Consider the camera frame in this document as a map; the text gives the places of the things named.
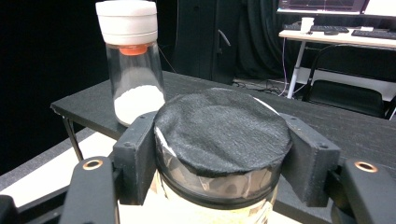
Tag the black-lid jar with pale powder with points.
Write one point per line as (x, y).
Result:
(221, 133)

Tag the black cabinet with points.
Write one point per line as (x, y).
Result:
(202, 40)

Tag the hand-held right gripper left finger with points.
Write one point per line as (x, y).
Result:
(135, 155)

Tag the black curtain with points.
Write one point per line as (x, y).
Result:
(261, 37)

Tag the white-lid jar with white powder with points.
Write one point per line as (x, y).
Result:
(134, 77)

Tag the black computer mouse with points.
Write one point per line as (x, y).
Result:
(331, 32)

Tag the black folding chair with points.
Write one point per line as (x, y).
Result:
(345, 96)

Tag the computer monitor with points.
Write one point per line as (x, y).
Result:
(381, 7)
(320, 5)

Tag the white desk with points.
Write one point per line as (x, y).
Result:
(342, 39)

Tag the black raised shelf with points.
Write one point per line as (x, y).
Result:
(342, 133)

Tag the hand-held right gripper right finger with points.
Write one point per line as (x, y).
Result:
(311, 161)

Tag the black keyboard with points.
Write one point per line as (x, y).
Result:
(327, 28)
(375, 34)

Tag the white cup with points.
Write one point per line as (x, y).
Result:
(307, 25)

